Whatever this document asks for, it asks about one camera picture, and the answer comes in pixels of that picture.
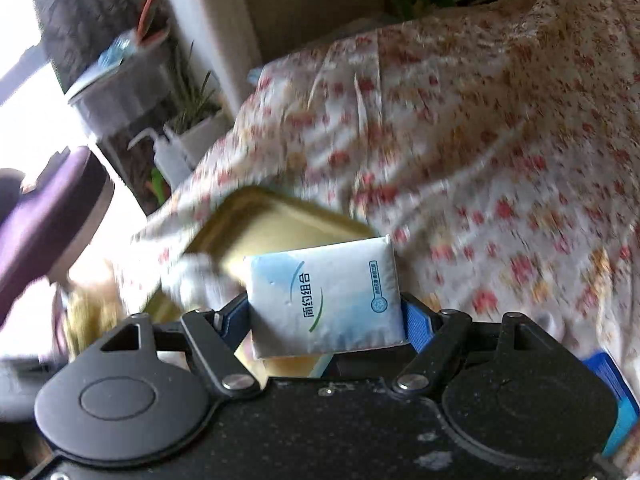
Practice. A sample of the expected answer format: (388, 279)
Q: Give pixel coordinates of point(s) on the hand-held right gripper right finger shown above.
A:
(415, 322)

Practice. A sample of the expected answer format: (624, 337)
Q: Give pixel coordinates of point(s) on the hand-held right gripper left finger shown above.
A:
(235, 317)

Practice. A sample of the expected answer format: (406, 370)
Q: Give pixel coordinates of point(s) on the white tissue packet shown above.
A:
(325, 300)

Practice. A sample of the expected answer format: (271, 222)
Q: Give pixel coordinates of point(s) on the white wash bottle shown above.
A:
(172, 162)

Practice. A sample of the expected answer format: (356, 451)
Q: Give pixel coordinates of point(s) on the white plant pot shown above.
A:
(205, 132)

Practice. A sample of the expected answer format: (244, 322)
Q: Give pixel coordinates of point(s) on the floral bedspread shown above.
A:
(475, 135)

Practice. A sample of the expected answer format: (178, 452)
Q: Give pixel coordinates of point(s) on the green leafy plant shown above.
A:
(192, 95)

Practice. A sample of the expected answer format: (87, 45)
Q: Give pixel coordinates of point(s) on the pale blue pillow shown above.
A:
(255, 74)

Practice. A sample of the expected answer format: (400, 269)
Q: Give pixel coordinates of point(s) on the clear acrylic side table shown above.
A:
(120, 100)

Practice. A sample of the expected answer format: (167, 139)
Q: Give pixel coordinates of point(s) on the blue face mask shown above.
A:
(112, 52)

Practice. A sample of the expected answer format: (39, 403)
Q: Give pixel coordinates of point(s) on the orange plastic loop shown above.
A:
(145, 15)

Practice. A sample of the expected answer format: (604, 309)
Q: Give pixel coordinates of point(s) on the dark patterned curtain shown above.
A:
(85, 5)

